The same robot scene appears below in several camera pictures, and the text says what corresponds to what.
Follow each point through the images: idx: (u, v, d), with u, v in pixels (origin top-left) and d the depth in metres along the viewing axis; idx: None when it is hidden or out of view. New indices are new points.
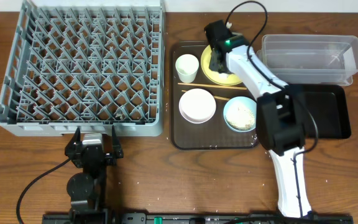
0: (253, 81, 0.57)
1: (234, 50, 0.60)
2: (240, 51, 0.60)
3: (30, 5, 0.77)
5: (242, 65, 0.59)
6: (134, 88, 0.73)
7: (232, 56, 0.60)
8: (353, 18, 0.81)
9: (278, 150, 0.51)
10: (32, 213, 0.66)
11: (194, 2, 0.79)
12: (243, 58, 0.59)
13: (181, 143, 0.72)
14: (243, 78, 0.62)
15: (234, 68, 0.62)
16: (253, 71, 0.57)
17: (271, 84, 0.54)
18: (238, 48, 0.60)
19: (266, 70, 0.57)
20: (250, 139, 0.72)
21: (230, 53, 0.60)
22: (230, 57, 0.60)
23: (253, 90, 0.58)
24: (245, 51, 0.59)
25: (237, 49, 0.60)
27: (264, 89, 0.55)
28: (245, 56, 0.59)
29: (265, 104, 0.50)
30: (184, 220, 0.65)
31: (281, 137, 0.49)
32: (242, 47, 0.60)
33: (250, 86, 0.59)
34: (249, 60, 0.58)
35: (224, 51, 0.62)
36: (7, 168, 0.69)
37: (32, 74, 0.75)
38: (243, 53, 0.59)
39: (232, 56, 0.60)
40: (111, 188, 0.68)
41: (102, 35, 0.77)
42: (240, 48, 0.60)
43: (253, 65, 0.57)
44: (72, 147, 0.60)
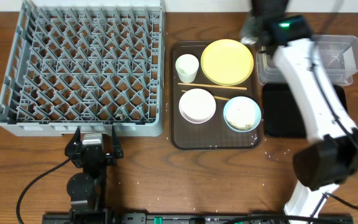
0: (313, 108, 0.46)
1: (292, 44, 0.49)
2: (301, 53, 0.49)
3: (30, 6, 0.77)
5: (300, 74, 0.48)
6: (134, 88, 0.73)
7: (289, 53, 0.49)
8: (353, 18, 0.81)
9: (313, 188, 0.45)
10: (31, 213, 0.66)
11: (194, 3, 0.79)
12: (303, 63, 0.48)
13: (181, 143, 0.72)
14: (289, 81, 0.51)
15: (283, 66, 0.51)
16: (314, 88, 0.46)
17: (337, 123, 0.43)
18: (298, 46, 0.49)
19: (331, 94, 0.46)
20: (250, 139, 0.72)
21: (286, 50, 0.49)
22: (285, 54, 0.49)
23: (307, 114, 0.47)
24: (307, 55, 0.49)
25: (296, 46, 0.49)
27: (325, 124, 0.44)
28: (307, 61, 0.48)
29: (325, 152, 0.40)
30: (184, 220, 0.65)
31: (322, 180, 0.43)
32: (304, 46, 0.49)
33: (302, 104, 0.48)
34: (311, 70, 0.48)
35: (279, 34, 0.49)
36: (7, 168, 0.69)
37: (32, 74, 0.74)
38: (306, 56, 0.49)
39: (288, 53, 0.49)
40: (111, 188, 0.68)
41: (102, 35, 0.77)
42: (301, 45, 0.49)
43: (315, 82, 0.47)
44: (72, 147, 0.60)
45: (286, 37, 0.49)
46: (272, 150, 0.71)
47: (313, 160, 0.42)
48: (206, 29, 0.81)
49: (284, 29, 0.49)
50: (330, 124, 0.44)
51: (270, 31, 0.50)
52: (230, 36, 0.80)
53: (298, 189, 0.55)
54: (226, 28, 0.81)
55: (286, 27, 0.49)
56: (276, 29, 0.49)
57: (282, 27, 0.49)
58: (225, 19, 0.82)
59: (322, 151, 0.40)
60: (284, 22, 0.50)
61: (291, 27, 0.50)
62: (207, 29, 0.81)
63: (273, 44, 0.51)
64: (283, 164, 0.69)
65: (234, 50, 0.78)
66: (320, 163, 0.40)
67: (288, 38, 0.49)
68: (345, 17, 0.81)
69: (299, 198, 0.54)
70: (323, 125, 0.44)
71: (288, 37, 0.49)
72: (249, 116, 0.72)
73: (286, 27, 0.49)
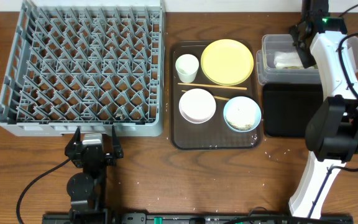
0: (332, 76, 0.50)
1: (328, 32, 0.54)
2: (333, 38, 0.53)
3: (30, 6, 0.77)
5: (328, 52, 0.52)
6: (134, 88, 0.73)
7: (322, 36, 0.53)
8: (352, 18, 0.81)
9: (319, 154, 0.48)
10: (31, 213, 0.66)
11: (194, 3, 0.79)
12: (332, 44, 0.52)
13: (181, 143, 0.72)
14: (318, 63, 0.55)
15: (315, 50, 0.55)
16: (337, 63, 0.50)
17: (350, 89, 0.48)
18: (331, 32, 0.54)
19: (352, 73, 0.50)
20: (250, 139, 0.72)
21: (321, 33, 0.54)
22: (319, 37, 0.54)
23: (327, 87, 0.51)
24: (337, 40, 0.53)
25: (329, 33, 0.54)
27: (339, 90, 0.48)
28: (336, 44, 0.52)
29: (335, 107, 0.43)
30: (184, 220, 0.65)
31: (327, 142, 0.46)
32: (337, 33, 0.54)
33: (325, 79, 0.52)
34: (337, 51, 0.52)
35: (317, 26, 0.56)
36: (7, 168, 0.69)
37: (32, 74, 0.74)
38: (335, 40, 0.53)
39: (322, 37, 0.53)
40: (111, 188, 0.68)
41: (102, 35, 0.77)
42: (334, 32, 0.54)
43: (339, 58, 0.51)
44: (72, 147, 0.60)
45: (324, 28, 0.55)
46: (272, 150, 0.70)
47: (323, 116, 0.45)
48: (206, 30, 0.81)
49: (324, 22, 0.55)
50: (345, 89, 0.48)
51: (311, 25, 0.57)
52: (230, 36, 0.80)
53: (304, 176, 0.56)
54: (226, 28, 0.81)
55: (325, 22, 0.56)
56: (317, 20, 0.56)
57: (322, 21, 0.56)
58: (225, 19, 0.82)
59: (334, 105, 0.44)
60: (324, 18, 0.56)
61: (329, 22, 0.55)
62: (207, 29, 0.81)
63: (312, 35, 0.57)
64: (283, 164, 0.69)
65: (234, 50, 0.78)
66: (328, 117, 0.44)
67: (325, 28, 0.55)
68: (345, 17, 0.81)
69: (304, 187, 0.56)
70: (339, 90, 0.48)
71: (325, 28, 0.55)
72: (249, 117, 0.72)
73: (324, 21, 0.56)
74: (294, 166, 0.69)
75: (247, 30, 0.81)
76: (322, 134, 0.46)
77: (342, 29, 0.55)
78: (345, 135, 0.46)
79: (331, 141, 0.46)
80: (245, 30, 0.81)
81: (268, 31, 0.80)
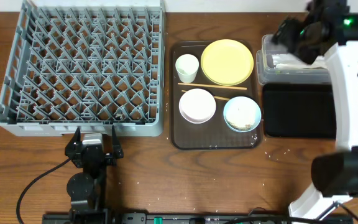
0: (352, 113, 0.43)
1: (351, 43, 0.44)
2: (356, 55, 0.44)
3: (30, 6, 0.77)
5: (347, 77, 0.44)
6: (134, 88, 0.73)
7: (343, 51, 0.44)
8: None
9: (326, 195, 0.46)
10: (31, 213, 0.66)
11: (194, 3, 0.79)
12: (354, 65, 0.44)
13: (181, 143, 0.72)
14: (333, 78, 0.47)
15: (330, 62, 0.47)
16: (357, 95, 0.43)
17: None
18: (355, 45, 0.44)
19: None
20: (250, 139, 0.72)
21: (341, 47, 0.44)
22: (340, 53, 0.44)
23: (342, 119, 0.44)
24: None
25: (352, 45, 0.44)
27: None
28: None
29: (350, 164, 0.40)
30: (184, 220, 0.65)
31: (339, 190, 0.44)
32: None
33: (339, 107, 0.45)
34: None
35: (336, 30, 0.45)
36: (7, 168, 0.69)
37: (32, 74, 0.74)
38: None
39: (342, 51, 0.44)
40: (112, 188, 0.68)
41: (102, 35, 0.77)
42: (357, 45, 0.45)
43: None
44: (72, 147, 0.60)
45: (345, 35, 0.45)
46: (272, 150, 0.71)
47: (336, 167, 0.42)
48: (206, 30, 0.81)
49: (345, 25, 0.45)
50: None
51: (329, 25, 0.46)
52: (230, 36, 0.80)
53: (309, 191, 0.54)
54: (226, 28, 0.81)
55: (347, 24, 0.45)
56: (337, 23, 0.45)
57: (345, 24, 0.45)
58: (225, 19, 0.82)
59: (347, 160, 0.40)
60: (347, 19, 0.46)
61: (353, 24, 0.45)
62: (207, 29, 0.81)
63: (328, 37, 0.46)
64: (284, 164, 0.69)
65: (234, 50, 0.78)
66: (342, 172, 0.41)
67: (346, 35, 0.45)
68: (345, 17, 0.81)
69: (307, 202, 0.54)
70: (355, 136, 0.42)
71: (347, 35, 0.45)
72: (249, 117, 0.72)
73: (347, 23, 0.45)
74: (294, 166, 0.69)
75: (247, 30, 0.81)
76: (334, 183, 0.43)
77: None
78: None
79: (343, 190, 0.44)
80: (245, 30, 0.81)
81: (268, 31, 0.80)
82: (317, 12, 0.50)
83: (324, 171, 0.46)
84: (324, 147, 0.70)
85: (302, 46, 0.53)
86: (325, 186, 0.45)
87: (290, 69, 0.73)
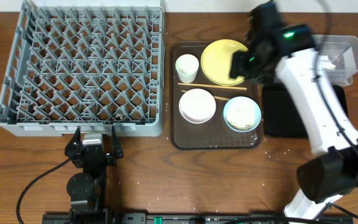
0: (318, 120, 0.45)
1: (296, 52, 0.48)
2: (306, 63, 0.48)
3: (30, 6, 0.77)
5: (302, 86, 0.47)
6: (134, 88, 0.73)
7: (291, 63, 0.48)
8: (352, 18, 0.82)
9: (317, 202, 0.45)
10: (32, 213, 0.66)
11: (194, 3, 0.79)
12: (307, 74, 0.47)
13: (181, 143, 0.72)
14: (293, 91, 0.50)
15: (284, 76, 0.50)
16: (317, 100, 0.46)
17: (341, 134, 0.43)
18: (302, 55, 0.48)
19: (336, 108, 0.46)
20: (250, 139, 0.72)
21: (289, 59, 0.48)
22: (289, 65, 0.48)
23: (311, 127, 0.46)
24: (311, 65, 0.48)
25: (300, 56, 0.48)
27: (330, 137, 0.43)
28: (312, 72, 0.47)
29: (330, 165, 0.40)
30: (184, 220, 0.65)
31: (329, 194, 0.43)
32: (308, 56, 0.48)
33: (305, 116, 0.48)
34: (315, 81, 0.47)
35: (279, 45, 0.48)
36: (7, 168, 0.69)
37: (32, 74, 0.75)
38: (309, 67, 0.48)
39: (291, 62, 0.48)
40: (111, 188, 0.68)
41: (102, 35, 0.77)
42: (303, 52, 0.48)
43: (319, 93, 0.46)
44: (72, 147, 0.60)
45: (290, 46, 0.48)
46: (272, 150, 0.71)
47: (318, 172, 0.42)
48: (206, 30, 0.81)
49: (286, 38, 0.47)
50: (335, 135, 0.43)
51: (273, 42, 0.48)
52: (230, 36, 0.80)
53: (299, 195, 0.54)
54: (226, 28, 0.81)
55: (289, 36, 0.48)
56: (279, 37, 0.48)
57: (284, 35, 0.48)
58: (225, 19, 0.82)
59: (328, 165, 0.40)
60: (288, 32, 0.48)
61: (294, 35, 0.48)
62: (207, 29, 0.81)
63: (273, 56, 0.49)
64: (284, 164, 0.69)
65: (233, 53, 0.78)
66: (325, 175, 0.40)
67: (291, 47, 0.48)
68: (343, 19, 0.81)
69: (301, 205, 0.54)
70: (325, 138, 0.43)
71: (291, 46, 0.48)
72: (249, 117, 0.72)
73: (289, 36, 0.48)
74: (294, 166, 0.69)
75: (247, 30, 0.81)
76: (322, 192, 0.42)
77: (311, 43, 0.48)
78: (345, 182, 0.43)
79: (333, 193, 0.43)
80: (244, 30, 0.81)
81: None
82: (255, 37, 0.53)
83: (307, 181, 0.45)
84: None
85: (256, 70, 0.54)
86: (314, 195, 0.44)
87: None
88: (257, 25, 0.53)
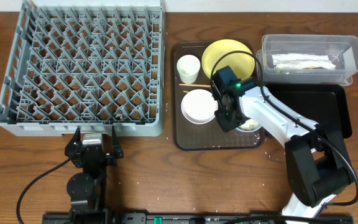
0: (278, 125, 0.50)
1: (246, 91, 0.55)
2: (254, 93, 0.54)
3: (30, 6, 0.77)
5: (260, 109, 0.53)
6: (134, 88, 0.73)
7: (246, 100, 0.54)
8: (352, 18, 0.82)
9: (314, 202, 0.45)
10: (31, 213, 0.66)
11: (195, 3, 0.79)
12: (258, 99, 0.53)
13: (183, 144, 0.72)
14: (259, 117, 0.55)
15: (248, 112, 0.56)
16: (273, 112, 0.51)
17: (298, 124, 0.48)
18: (250, 91, 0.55)
19: (289, 111, 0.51)
20: (253, 138, 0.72)
21: (243, 97, 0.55)
22: (244, 101, 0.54)
23: (281, 139, 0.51)
24: (260, 93, 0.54)
25: (249, 93, 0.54)
27: (291, 131, 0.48)
28: (261, 98, 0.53)
29: (298, 150, 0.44)
30: (184, 220, 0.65)
31: (317, 188, 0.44)
32: (255, 89, 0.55)
33: (275, 130, 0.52)
34: (266, 101, 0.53)
35: (235, 94, 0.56)
36: (7, 168, 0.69)
37: (32, 74, 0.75)
38: (258, 94, 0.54)
39: (245, 100, 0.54)
40: (111, 188, 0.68)
41: (102, 35, 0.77)
42: (252, 90, 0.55)
43: (272, 106, 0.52)
44: (72, 147, 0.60)
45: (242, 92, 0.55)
46: (272, 150, 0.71)
47: (294, 163, 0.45)
48: (206, 29, 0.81)
49: (238, 87, 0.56)
50: (294, 127, 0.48)
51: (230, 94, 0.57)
52: (230, 35, 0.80)
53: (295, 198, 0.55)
54: (226, 28, 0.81)
55: (239, 86, 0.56)
56: (232, 88, 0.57)
57: (235, 86, 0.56)
58: (225, 19, 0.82)
59: (296, 150, 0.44)
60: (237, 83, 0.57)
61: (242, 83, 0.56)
62: (208, 29, 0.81)
63: (237, 104, 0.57)
64: (283, 164, 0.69)
65: (242, 63, 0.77)
66: (297, 161, 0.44)
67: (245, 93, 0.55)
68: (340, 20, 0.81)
69: (298, 206, 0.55)
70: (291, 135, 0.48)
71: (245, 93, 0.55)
72: None
73: (238, 85, 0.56)
74: None
75: (247, 30, 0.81)
76: (306, 183, 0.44)
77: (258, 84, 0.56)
78: (326, 173, 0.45)
79: (322, 186, 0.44)
80: (244, 30, 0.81)
81: (268, 31, 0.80)
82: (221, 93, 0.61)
83: (297, 186, 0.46)
84: None
85: (235, 116, 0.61)
86: (307, 196, 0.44)
87: (289, 69, 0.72)
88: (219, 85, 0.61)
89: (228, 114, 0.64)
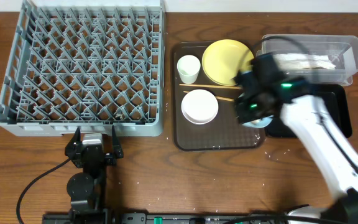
0: (330, 163, 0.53)
1: (297, 99, 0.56)
2: (307, 109, 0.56)
3: (30, 6, 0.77)
5: (314, 136, 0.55)
6: (134, 88, 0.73)
7: (293, 110, 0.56)
8: (352, 18, 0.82)
9: None
10: (31, 213, 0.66)
11: (195, 4, 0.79)
12: (311, 117, 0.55)
13: (183, 144, 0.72)
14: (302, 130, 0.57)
15: (293, 124, 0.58)
16: (329, 145, 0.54)
17: (357, 173, 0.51)
18: (302, 102, 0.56)
19: (342, 145, 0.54)
20: (253, 138, 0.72)
21: (291, 106, 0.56)
22: (290, 111, 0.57)
23: (324, 165, 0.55)
24: (314, 109, 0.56)
25: (302, 103, 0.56)
27: (347, 179, 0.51)
28: (315, 116, 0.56)
29: (349, 206, 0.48)
30: (184, 220, 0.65)
31: None
32: (307, 101, 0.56)
33: (317, 154, 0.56)
34: (320, 124, 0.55)
35: (280, 94, 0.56)
36: (7, 167, 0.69)
37: (32, 74, 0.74)
38: (313, 111, 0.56)
39: (292, 110, 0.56)
40: (111, 188, 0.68)
41: (102, 35, 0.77)
42: (304, 100, 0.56)
43: (328, 135, 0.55)
44: (72, 147, 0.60)
45: (289, 96, 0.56)
46: (272, 150, 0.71)
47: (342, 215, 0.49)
48: (206, 30, 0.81)
49: (288, 88, 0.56)
50: (352, 175, 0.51)
51: (275, 93, 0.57)
52: (230, 35, 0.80)
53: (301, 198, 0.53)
54: (226, 28, 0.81)
55: (289, 86, 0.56)
56: (280, 89, 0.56)
57: (284, 86, 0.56)
58: (225, 19, 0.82)
59: (348, 206, 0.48)
60: (288, 83, 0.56)
61: (292, 85, 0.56)
62: (207, 29, 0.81)
63: (278, 103, 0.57)
64: (284, 164, 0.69)
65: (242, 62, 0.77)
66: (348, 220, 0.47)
67: (291, 96, 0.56)
68: (340, 20, 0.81)
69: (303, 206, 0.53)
70: (342, 176, 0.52)
71: (293, 95, 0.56)
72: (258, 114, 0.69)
73: (288, 86, 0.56)
74: (294, 166, 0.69)
75: (247, 30, 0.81)
76: None
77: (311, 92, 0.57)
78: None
79: None
80: (244, 30, 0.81)
81: (268, 31, 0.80)
82: (258, 84, 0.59)
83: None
84: None
85: (262, 112, 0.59)
86: None
87: (290, 69, 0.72)
88: (258, 74, 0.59)
89: (253, 107, 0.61)
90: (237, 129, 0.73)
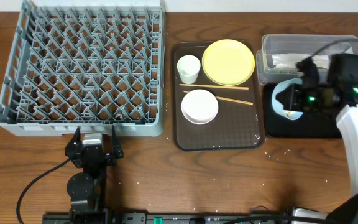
0: None
1: None
2: None
3: (30, 6, 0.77)
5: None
6: (134, 88, 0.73)
7: (353, 112, 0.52)
8: (352, 18, 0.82)
9: None
10: (32, 213, 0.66)
11: (195, 4, 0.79)
12: None
13: (183, 144, 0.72)
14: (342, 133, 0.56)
15: (345, 123, 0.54)
16: None
17: None
18: None
19: None
20: (253, 138, 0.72)
21: (352, 108, 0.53)
22: (350, 113, 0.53)
23: (356, 171, 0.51)
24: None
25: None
27: None
28: None
29: None
30: (184, 220, 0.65)
31: None
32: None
33: (353, 155, 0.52)
34: None
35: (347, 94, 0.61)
36: (7, 167, 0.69)
37: (32, 74, 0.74)
38: None
39: (353, 111, 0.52)
40: (111, 188, 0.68)
41: (102, 35, 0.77)
42: None
43: None
44: (72, 147, 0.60)
45: None
46: (272, 150, 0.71)
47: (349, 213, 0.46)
48: (206, 30, 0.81)
49: None
50: None
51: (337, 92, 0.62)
52: (230, 36, 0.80)
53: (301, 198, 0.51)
54: (226, 28, 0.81)
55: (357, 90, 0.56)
56: None
57: None
58: (225, 19, 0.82)
59: None
60: None
61: None
62: (207, 29, 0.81)
63: None
64: (284, 164, 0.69)
65: (242, 62, 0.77)
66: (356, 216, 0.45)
67: None
68: (340, 20, 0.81)
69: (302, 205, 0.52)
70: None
71: None
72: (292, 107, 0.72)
73: None
74: (294, 166, 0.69)
75: (247, 30, 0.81)
76: None
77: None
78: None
79: None
80: (244, 30, 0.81)
81: (268, 31, 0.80)
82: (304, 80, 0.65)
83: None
84: (324, 147, 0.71)
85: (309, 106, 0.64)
86: None
87: (290, 69, 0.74)
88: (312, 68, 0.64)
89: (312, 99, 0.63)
90: (237, 129, 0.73)
